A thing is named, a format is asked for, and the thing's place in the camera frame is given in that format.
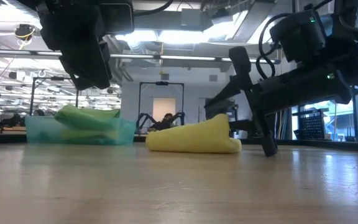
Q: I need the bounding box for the green microfiber towel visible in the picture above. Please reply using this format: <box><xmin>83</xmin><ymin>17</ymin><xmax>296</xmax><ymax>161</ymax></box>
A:
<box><xmin>53</xmin><ymin>103</ymin><xmax>121</xmax><ymax>132</ymax></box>

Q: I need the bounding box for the black left camera cable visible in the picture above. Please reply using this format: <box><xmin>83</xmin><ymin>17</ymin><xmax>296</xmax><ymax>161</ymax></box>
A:
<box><xmin>134</xmin><ymin>0</ymin><xmax>175</xmax><ymax>18</ymax></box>

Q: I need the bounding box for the black camera cable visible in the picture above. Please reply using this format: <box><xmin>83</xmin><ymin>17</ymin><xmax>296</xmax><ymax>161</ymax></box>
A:
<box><xmin>257</xmin><ymin>12</ymin><xmax>291</xmax><ymax>81</ymax></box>
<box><xmin>134</xmin><ymin>0</ymin><xmax>175</xmax><ymax>18</ymax></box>

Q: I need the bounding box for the translucent teal plastic bin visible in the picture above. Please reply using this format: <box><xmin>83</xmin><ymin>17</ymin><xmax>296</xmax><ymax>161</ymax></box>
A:
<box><xmin>24</xmin><ymin>115</ymin><xmax>137</xmax><ymax>146</ymax></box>

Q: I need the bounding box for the black right camera cable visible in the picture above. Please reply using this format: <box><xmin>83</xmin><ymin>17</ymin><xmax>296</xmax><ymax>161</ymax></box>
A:
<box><xmin>257</xmin><ymin>12</ymin><xmax>291</xmax><ymax>81</ymax></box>

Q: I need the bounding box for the pale door panel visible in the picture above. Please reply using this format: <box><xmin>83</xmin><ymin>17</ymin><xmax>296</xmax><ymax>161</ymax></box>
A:
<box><xmin>152</xmin><ymin>97</ymin><xmax>177</xmax><ymax>123</ymax></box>

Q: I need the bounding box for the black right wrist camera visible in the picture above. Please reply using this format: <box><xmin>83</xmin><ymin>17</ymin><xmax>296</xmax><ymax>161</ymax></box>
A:
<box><xmin>269</xmin><ymin>8</ymin><xmax>328</xmax><ymax>63</ymax></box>

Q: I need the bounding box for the long ceiling light strip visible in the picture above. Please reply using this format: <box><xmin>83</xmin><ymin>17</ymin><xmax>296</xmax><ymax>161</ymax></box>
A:
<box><xmin>0</xmin><ymin>49</ymin><xmax>281</xmax><ymax>65</ymax></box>

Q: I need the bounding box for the person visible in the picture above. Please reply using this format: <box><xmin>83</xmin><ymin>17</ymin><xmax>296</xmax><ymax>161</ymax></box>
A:
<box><xmin>162</xmin><ymin>113</ymin><xmax>176</xmax><ymax>129</ymax></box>

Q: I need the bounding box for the black perforated crate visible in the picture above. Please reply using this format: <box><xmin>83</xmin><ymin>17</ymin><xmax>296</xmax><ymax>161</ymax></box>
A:
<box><xmin>296</xmin><ymin>114</ymin><xmax>326</xmax><ymax>141</ymax></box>

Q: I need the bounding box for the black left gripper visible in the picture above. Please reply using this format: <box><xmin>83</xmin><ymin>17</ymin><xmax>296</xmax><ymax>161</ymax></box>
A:
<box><xmin>35</xmin><ymin>0</ymin><xmax>114</xmax><ymax>91</ymax></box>

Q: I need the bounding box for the black gantry frame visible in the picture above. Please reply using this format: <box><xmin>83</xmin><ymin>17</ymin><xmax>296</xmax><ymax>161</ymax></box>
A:
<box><xmin>138</xmin><ymin>81</ymin><xmax>185</xmax><ymax>131</ymax></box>
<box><xmin>29</xmin><ymin>76</ymin><xmax>81</xmax><ymax>118</ymax></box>

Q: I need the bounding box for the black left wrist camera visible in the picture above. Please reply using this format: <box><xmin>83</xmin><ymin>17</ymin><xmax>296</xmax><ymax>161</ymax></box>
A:
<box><xmin>98</xmin><ymin>0</ymin><xmax>135</xmax><ymax>35</ymax></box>

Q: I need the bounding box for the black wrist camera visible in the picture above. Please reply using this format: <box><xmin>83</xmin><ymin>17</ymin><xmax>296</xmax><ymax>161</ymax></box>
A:
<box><xmin>269</xmin><ymin>8</ymin><xmax>328</xmax><ymax>63</ymax></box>
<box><xmin>98</xmin><ymin>0</ymin><xmax>135</xmax><ymax>35</ymax></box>

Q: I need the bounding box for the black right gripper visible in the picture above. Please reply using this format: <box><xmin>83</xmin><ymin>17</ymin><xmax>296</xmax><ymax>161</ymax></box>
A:
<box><xmin>204</xmin><ymin>45</ymin><xmax>353</xmax><ymax>158</ymax></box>

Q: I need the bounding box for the black aluminium table frame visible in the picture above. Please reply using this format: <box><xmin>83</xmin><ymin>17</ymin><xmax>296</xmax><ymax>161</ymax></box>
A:
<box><xmin>0</xmin><ymin>133</ymin><xmax>358</xmax><ymax>154</ymax></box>

